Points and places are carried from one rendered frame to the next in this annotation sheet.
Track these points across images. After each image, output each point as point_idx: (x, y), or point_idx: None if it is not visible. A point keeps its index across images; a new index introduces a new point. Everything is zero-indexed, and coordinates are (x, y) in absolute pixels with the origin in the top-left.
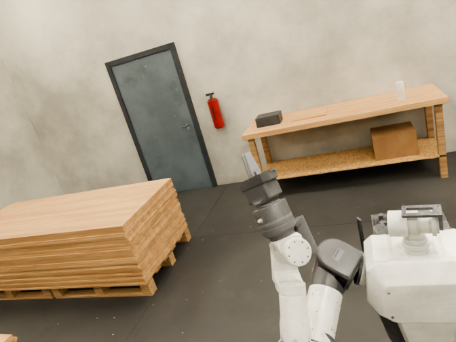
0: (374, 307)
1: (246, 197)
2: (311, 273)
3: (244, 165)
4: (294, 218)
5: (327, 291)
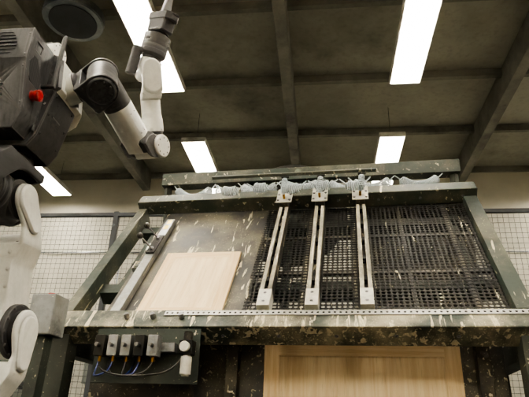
0: (78, 121)
1: (173, 29)
2: (118, 88)
3: (171, 7)
4: (138, 46)
5: None
